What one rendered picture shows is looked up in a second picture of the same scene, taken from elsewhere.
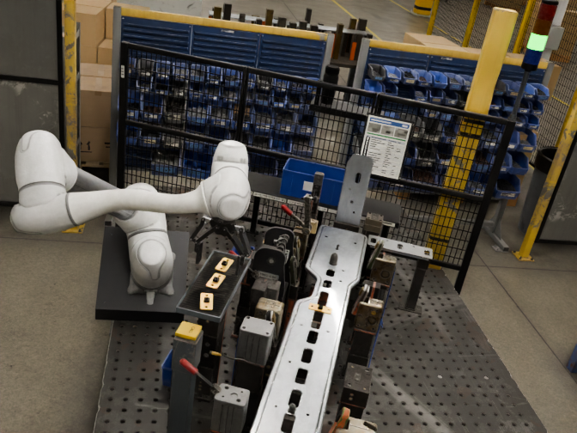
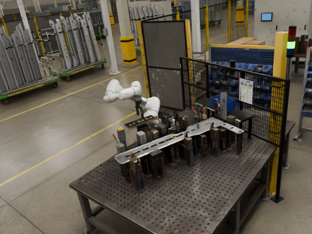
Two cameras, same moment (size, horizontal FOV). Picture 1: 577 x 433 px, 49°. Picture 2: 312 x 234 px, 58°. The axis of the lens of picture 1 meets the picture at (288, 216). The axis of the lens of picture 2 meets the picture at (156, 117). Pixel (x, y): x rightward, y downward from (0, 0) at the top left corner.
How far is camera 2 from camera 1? 233 cm
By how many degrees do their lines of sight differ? 49
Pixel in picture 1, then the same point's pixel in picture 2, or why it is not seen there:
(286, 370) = (143, 146)
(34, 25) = (180, 52)
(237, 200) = (121, 94)
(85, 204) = (112, 96)
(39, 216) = (105, 98)
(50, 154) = (112, 84)
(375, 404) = (185, 172)
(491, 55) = (276, 52)
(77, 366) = not seen: hidden behind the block
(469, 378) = (229, 178)
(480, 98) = (276, 70)
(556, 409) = not seen: outside the picture
